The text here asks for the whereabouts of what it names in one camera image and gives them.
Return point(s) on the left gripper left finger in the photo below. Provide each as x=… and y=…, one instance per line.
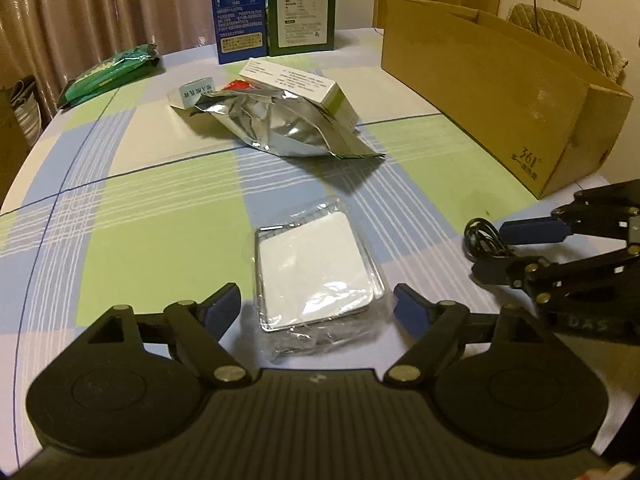
x=196, y=331

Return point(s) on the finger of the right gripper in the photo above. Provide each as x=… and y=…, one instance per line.
x=512, y=271
x=611, y=211

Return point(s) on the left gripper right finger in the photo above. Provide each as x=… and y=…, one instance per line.
x=436, y=328

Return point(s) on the white square night light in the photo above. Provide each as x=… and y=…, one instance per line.
x=313, y=270

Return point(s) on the clear plastic blister package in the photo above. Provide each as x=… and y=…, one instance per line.
x=328, y=335

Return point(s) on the silver foil bag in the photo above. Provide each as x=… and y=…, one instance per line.
x=284, y=124

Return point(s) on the small white label box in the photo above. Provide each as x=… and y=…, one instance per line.
x=185, y=96

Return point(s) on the red snack packet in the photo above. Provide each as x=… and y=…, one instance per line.
x=240, y=86

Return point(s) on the white green medicine box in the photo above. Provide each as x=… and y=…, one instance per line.
x=324, y=92

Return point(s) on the brown cardboard box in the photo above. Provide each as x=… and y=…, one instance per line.
x=548, y=117

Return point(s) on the checked tablecloth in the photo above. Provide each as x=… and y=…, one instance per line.
x=124, y=201

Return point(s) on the quilted chair cover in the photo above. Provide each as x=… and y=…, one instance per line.
x=572, y=36

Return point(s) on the green wet wipes pack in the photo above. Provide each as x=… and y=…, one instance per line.
x=113, y=73

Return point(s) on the pinkish brown curtain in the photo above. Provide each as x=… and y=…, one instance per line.
x=57, y=40

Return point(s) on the blue milk carton box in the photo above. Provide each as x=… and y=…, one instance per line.
x=240, y=28

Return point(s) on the green milk carton box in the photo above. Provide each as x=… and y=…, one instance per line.
x=300, y=26

